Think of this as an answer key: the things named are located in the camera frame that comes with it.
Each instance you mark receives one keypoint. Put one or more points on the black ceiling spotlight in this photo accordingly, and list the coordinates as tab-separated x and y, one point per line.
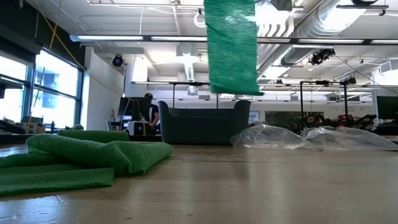
117	60

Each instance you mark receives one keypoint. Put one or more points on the teal elastic bandage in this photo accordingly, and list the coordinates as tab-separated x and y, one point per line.
231	46

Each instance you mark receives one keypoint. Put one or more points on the silver ventilation duct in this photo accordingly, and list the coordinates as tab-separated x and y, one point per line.
326	21

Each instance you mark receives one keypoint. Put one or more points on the green elastic bandage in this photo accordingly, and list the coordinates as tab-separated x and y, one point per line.
77	149

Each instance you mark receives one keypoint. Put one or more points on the person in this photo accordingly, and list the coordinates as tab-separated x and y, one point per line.
153	113

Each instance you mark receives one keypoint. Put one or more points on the tall black rig frame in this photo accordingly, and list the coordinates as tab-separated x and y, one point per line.
323	82

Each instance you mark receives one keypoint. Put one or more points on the clear plastic bag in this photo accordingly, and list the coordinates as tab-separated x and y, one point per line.
267	138
351	140

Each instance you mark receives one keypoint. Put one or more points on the large window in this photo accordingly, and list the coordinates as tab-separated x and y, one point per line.
56	90

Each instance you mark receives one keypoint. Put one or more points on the dark teal plastic bin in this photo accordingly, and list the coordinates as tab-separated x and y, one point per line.
202	124

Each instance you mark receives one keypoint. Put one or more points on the black ceiling camera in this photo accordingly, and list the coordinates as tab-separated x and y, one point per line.
321	56

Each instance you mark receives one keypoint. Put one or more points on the black monitor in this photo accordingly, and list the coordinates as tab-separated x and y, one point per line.
387	107
130	105

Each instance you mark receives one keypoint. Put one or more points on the long ceiling light bar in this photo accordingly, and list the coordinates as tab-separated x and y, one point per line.
109	38

